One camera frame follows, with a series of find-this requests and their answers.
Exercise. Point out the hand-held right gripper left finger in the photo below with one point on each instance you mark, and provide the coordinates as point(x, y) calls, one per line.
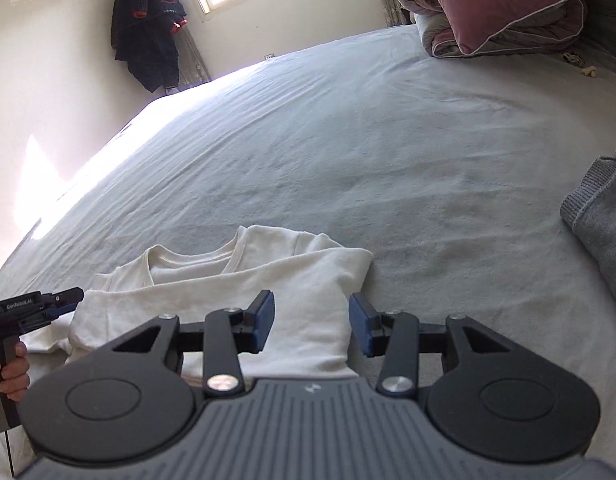
point(265, 322)

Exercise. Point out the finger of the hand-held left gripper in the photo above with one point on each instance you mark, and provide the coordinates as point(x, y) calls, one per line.
point(63, 300)

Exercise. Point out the folded grey pink quilt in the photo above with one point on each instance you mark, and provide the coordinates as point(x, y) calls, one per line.
point(427, 15)

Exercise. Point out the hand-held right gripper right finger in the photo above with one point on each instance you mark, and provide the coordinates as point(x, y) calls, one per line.
point(360, 327)

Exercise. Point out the grey bed sheet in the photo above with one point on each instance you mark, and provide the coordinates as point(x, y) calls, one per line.
point(387, 160)

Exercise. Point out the folded grey cloth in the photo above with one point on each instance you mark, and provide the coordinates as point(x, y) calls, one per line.
point(602, 220)

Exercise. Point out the small beige trinket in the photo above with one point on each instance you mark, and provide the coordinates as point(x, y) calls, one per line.
point(582, 66)

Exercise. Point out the grey quilted headboard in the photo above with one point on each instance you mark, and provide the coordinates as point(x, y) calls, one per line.
point(610, 25)

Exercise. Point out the dark hanging jacket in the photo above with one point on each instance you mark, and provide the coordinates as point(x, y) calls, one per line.
point(145, 30)

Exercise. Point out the white printed sweatshirt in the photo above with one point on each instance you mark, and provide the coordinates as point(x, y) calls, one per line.
point(268, 275)

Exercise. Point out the person's left hand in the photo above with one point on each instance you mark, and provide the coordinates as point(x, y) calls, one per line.
point(15, 375)

